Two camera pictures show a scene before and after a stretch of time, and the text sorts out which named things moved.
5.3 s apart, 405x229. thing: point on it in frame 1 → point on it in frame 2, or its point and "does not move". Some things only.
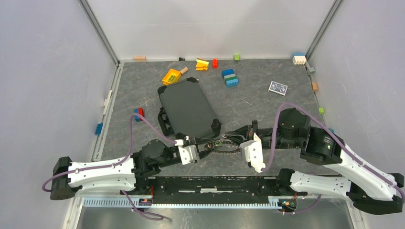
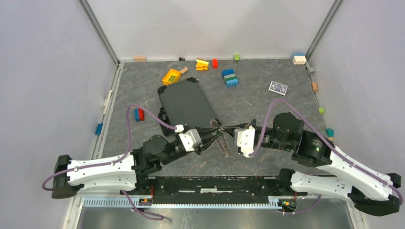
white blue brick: x=299 y=58 does not move
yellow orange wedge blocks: x=201 y=64 does not move
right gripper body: x=254 y=127 does not move
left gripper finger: x=202 y=141 → x=208 y=132
